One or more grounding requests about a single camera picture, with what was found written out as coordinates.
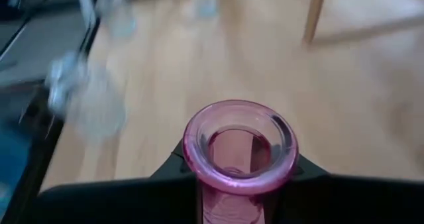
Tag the pink flared-neck glass vase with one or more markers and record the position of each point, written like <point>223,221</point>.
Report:
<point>232,186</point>

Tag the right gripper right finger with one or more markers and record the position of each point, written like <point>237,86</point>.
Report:
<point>348,204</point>

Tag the clear wide round vase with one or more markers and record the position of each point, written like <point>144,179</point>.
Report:
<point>116,12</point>

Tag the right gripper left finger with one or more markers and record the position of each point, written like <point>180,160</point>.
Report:
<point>116,204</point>

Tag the clear bulb glass vase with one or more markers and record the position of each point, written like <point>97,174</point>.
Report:
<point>205,2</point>

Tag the clear short glass vase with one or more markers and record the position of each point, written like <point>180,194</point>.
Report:
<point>89,104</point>

